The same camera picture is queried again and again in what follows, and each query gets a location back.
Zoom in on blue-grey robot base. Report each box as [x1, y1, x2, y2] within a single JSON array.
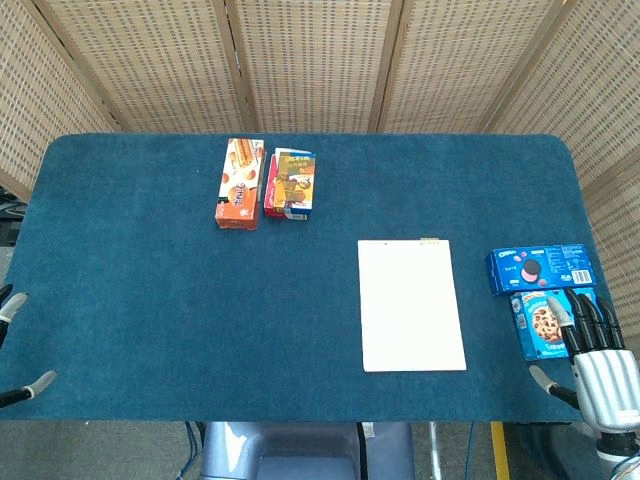
[[199, 421, 416, 480]]

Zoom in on woven bamboo screen panel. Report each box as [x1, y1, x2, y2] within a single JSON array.
[[375, 0, 569, 135], [483, 0, 640, 194], [32, 0, 257, 135], [583, 162, 640, 337], [224, 0, 404, 135], [0, 0, 121, 202]]

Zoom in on beige paper folder stack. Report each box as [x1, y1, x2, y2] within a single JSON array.
[[357, 238, 468, 374]]

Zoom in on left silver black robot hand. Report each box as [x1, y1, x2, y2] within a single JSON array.
[[0, 283, 58, 409]]

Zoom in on dark blue carpeted table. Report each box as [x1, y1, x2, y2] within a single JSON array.
[[0, 132, 639, 424]]

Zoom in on white metal pole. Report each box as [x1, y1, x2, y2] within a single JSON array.
[[428, 422, 444, 480]]

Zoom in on yellow floor tape strip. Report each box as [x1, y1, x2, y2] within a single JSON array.
[[490, 421, 512, 480]]

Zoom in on blue chocolate chip cookie box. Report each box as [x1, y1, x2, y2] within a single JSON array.
[[509, 287, 599, 362]]

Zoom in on blue cable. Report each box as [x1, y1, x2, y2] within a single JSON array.
[[177, 421, 204, 480], [464, 422, 476, 480]]

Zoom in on blue Oreo cookie box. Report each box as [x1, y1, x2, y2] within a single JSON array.
[[483, 243, 597, 297]]

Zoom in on orange wafer roll box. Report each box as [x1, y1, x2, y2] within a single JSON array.
[[214, 138, 266, 231]]

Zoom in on black cable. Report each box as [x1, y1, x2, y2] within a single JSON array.
[[355, 422, 370, 480]]

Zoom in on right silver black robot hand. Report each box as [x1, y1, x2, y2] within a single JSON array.
[[528, 287, 640, 433]]

